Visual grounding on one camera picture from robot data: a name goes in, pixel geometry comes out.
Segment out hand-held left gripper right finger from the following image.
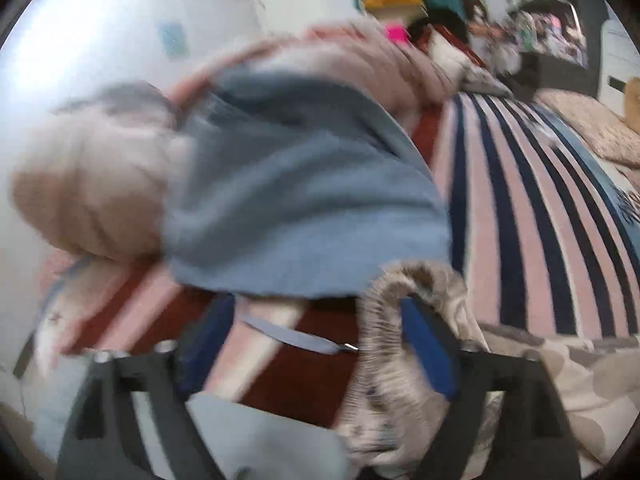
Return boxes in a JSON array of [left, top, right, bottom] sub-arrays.
[[400, 297, 583, 480]]

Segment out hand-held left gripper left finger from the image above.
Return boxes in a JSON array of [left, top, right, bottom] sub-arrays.
[[55, 292, 236, 480]]

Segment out beige patterned cloth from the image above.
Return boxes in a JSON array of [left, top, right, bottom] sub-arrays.
[[332, 260, 640, 476]]

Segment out blue denim pants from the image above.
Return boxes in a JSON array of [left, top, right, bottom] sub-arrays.
[[162, 67, 453, 301]]

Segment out light grey cloth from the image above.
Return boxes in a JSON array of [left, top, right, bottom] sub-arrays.
[[35, 355, 351, 480]]

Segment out striped bed sheet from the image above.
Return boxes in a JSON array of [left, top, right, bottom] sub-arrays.
[[40, 90, 640, 426]]

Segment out grey pillow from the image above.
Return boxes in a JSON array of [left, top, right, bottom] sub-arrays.
[[460, 67, 513, 98]]

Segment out beige patterned pillow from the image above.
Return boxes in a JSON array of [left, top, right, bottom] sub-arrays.
[[535, 87, 640, 168]]

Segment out white pillow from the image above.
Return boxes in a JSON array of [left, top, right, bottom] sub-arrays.
[[430, 30, 476, 76]]

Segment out black round object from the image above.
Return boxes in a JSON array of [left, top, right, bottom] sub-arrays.
[[410, 7, 471, 46]]

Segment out white cabinet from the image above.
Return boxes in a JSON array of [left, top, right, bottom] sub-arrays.
[[597, 15, 640, 116]]

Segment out yellow box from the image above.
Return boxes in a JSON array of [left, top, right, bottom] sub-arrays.
[[362, 0, 428, 16]]

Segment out light blue strap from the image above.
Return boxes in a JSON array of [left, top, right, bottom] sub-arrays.
[[240, 312, 361, 356]]

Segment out dark grey bed frame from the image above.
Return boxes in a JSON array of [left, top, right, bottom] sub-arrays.
[[515, 52, 598, 98]]

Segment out blue wall sticker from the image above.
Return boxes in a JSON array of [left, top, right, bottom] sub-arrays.
[[157, 20, 193, 58]]

